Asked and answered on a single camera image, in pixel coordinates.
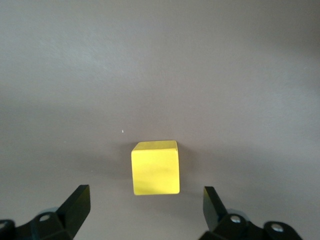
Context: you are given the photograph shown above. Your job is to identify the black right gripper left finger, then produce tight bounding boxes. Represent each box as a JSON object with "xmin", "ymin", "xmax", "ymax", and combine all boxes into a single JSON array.
[{"xmin": 0, "ymin": 184, "xmax": 91, "ymax": 240}]

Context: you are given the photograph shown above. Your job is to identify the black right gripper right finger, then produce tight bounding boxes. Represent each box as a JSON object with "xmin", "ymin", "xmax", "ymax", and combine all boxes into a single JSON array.
[{"xmin": 199, "ymin": 185, "xmax": 303, "ymax": 240}]

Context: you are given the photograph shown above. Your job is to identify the yellow wooden cube block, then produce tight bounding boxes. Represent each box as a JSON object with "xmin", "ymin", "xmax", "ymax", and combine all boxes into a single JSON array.
[{"xmin": 130, "ymin": 140, "xmax": 181, "ymax": 197}]

